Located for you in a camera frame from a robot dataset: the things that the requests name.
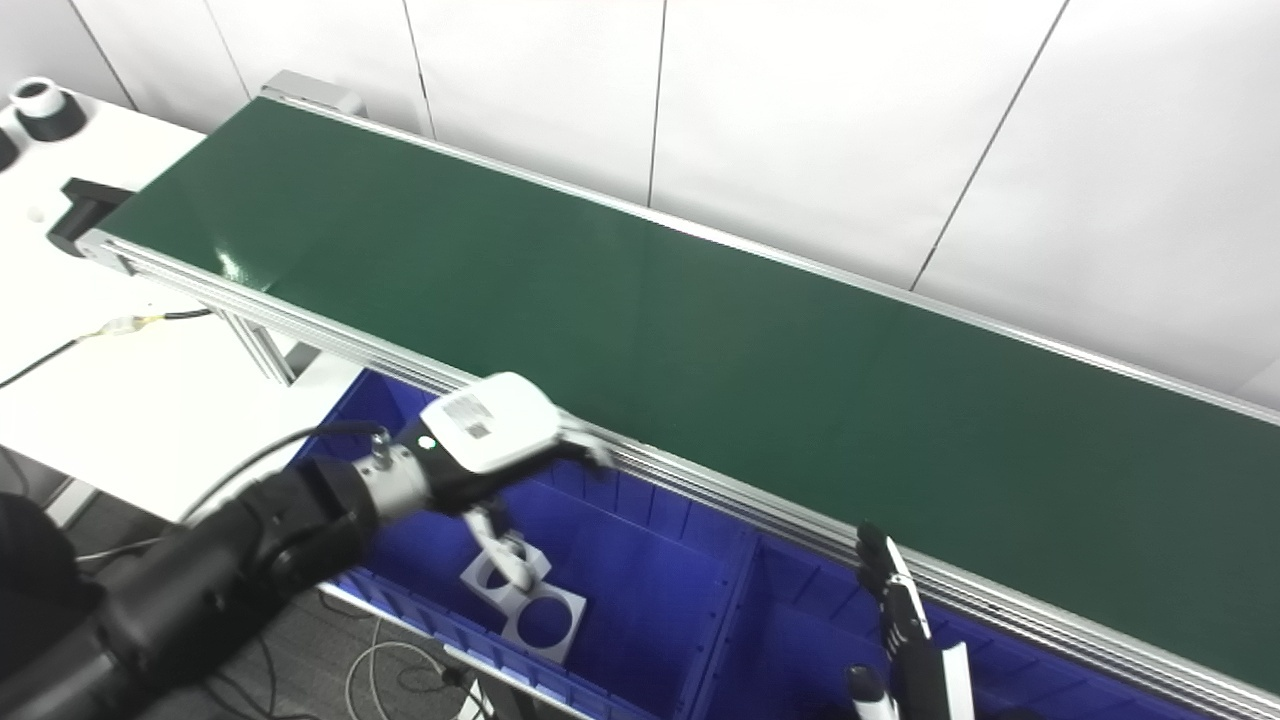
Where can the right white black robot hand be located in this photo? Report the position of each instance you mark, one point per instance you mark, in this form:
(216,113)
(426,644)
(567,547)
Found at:
(915,680)

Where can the white square part round hole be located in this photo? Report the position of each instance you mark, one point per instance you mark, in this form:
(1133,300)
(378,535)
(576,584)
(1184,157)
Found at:
(475,585)
(572,610)

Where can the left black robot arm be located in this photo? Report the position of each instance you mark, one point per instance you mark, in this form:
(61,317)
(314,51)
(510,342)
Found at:
(200,580)

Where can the blue plastic bin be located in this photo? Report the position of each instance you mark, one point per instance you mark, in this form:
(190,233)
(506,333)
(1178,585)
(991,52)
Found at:
(640,600)
(800,650)

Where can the aluminium conveyor leg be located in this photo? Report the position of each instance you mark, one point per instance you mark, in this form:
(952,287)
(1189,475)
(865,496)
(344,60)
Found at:
(265,350)

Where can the grey conveyor end cover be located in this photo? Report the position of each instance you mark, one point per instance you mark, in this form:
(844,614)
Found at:
(315,92)

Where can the black box at conveyor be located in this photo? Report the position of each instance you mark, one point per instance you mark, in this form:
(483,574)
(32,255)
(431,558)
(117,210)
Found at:
(85,210)

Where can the black round part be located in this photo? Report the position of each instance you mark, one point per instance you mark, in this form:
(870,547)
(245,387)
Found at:
(5,150)

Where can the white power strip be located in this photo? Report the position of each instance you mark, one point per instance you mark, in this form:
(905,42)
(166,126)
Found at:
(472,705)

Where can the green conveyor belt aluminium frame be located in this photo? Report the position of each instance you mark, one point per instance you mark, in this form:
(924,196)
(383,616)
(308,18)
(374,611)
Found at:
(700,340)

